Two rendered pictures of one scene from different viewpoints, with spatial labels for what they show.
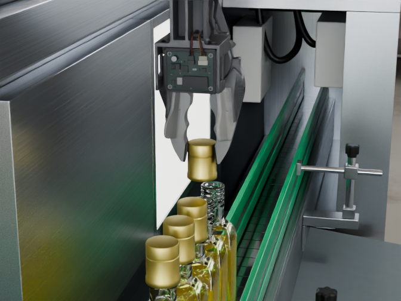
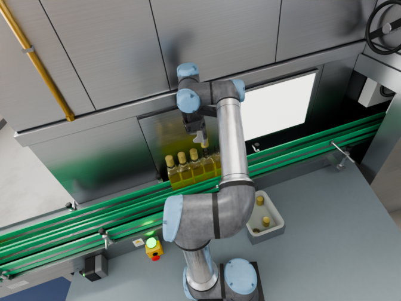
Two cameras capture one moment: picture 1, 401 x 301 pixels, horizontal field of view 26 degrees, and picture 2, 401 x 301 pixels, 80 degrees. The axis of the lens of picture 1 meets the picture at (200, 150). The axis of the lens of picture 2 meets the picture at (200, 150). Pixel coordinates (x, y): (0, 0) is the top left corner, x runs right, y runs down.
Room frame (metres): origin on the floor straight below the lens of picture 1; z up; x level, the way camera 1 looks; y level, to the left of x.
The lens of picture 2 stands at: (0.63, -0.73, 1.92)
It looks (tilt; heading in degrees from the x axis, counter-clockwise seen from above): 44 degrees down; 67
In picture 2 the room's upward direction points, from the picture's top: 10 degrees counter-clockwise
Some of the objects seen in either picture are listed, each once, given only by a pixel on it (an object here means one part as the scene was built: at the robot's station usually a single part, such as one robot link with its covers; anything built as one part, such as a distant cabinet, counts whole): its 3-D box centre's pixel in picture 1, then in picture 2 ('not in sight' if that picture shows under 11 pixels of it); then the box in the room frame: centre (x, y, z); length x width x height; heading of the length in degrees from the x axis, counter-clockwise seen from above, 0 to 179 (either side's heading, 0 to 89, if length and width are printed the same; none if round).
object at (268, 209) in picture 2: not in sight; (258, 215); (1.09, -0.26, 0.80); 0.22 x 0.17 x 0.09; 78
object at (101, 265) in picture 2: not in sight; (96, 268); (0.29, -0.05, 0.79); 0.08 x 0.08 x 0.08; 78
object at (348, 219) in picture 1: (337, 197); (339, 159); (1.63, -0.27, 0.90); 0.17 x 0.05 x 0.23; 78
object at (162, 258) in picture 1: (162, 261); (169, 160); (0.80, 0.04, 1.14); 0.04 x 0.04 x 0.04
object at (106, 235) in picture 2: not in sight; (107, 242); (0.40, -0.05, 0.94); 0.07 x 0.04 x 0.13; 78
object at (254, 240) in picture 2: not in sight; (255, 212); (1.10, -0.23, 0.79); 0.27 x 0.17 x 0.08; 78
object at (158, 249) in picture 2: not in sight; (154, 247); (0.57, -0.11, 0.79); 0.07 x 0.07 x 0.07; 78
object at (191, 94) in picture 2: not in sight; (193, 95); (0.91, -0.09, 1.50); 0.11 x 0.11 x 0.08; 60
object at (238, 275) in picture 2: not in sight; (238, 279); (0.81, -0.48, 0.94); 0.13 x 0.12 x 0.14; 150
